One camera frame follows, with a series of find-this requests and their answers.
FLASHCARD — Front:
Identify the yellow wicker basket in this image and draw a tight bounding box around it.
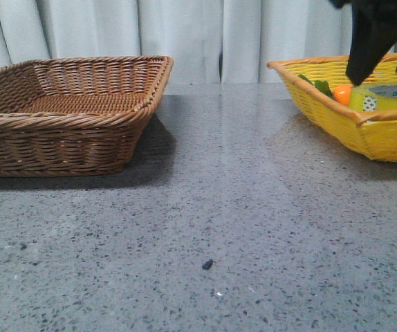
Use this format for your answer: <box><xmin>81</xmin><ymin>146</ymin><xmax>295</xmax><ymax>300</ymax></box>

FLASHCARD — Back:
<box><xmin>268</xmin><ymin>55</ymin><xmax>397</xmax><ymax>163</ymax></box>

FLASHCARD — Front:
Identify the yellow packing tape roll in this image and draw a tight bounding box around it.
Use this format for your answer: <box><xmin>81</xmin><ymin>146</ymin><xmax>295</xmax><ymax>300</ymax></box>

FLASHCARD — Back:
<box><xmin>349</xmin><ymin>82</ymin><xmax>397</xmax><ymax>111</ymax></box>

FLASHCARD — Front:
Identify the white pleated curtain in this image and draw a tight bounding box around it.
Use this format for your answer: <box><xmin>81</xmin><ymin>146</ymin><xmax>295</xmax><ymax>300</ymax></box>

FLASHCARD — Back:
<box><xmin>0</xmin><ymin>0</ymin><xmax>352</xmax><ymax>84</ymax></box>

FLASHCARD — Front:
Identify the orange toy carrot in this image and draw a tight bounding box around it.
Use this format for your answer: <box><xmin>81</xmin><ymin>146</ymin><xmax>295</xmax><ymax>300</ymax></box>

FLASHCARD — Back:
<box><xmin>298</xmin><ymin>74</ymin><xmax>352</xmax><ymax>106</ymax></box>

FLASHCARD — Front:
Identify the brown wicker basket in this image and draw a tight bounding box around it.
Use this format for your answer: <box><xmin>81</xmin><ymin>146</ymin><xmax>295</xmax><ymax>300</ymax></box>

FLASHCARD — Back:
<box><xmin>0</xmin><ymin>55</ymin><xmax>174</xmax><ymax>177</ymax></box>

